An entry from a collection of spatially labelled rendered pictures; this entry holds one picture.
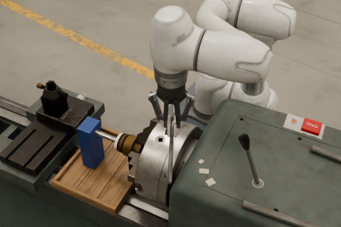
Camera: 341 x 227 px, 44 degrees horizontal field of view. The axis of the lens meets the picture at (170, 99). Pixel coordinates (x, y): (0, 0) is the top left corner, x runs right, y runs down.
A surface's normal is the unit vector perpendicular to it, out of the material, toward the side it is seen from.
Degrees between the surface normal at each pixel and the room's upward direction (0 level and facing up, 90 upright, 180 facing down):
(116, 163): 0
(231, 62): 67
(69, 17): 0
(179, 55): 88
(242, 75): 97
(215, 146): 0
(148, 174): 62
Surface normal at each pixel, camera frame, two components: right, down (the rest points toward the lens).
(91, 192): 0.03, -0.74
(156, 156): -0.24, -0.22
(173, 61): -0.25, 0.74
